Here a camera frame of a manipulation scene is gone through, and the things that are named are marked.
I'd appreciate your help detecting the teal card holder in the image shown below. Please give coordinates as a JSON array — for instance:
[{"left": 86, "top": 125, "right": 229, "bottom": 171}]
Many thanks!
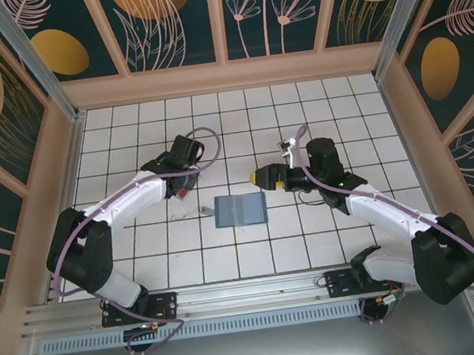
[{"left": 212, "top": 190, "right": 270, "bottom": 231}]

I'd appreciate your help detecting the small electronics board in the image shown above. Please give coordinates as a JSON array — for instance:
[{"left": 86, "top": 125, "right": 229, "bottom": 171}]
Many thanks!
[{"left": 376, "top": 291, "right": 403, "bottom": 313}]

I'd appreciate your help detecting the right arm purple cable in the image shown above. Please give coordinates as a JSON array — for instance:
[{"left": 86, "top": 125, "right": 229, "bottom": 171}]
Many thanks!
[{"left": 293, "top": 105, "right": 474, "bottom": 332}]

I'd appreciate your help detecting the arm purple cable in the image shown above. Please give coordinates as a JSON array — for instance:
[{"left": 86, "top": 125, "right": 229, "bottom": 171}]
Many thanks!
[
  {"left": 293, "top": 105, "right": 474, "bottom": 332},
  {"left": 38, "top": 124, "right": 245, "bottom": 355}
]

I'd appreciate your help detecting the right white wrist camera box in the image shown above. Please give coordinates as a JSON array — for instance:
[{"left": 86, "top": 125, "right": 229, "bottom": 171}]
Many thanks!
[{"left": 276, "top": 135, "right": 304, "bottom": 170}]

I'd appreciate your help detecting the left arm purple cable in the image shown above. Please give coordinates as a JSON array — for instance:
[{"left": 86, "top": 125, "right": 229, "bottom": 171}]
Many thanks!
[{"left": 38, "top": 124, "right": 245, "bottom": 355}]

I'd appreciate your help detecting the aluminium mounting rail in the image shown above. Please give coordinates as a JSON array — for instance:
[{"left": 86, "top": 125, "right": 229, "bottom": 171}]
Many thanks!
[{"left": 17, "top": 249, "right": 474, "bottom": 340}]

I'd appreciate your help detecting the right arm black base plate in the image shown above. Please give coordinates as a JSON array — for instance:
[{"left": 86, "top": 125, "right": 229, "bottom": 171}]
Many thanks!
[{"left": 323, "top": 261, "right": 405, "bottom": 299}]

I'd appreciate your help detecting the slotted grey cable duct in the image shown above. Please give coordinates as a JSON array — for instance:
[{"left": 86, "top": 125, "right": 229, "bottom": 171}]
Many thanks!
[{"left": 38, "top": 299, "right": 365, "bottom": 355}]

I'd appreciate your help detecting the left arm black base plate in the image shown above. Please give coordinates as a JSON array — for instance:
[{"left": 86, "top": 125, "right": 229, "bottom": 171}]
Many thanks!
[{"left": 99, "top": 289, "right": 181, "bottom": 329}]

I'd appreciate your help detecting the aluminium corner post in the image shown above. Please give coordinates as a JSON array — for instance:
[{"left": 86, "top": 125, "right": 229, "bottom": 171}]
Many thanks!
[
  {"left": 364, "top": 0, "right": 461, "bottom": 84},
  {"left": 0, "top": 0, "right": 86, "bottom": 131}
]

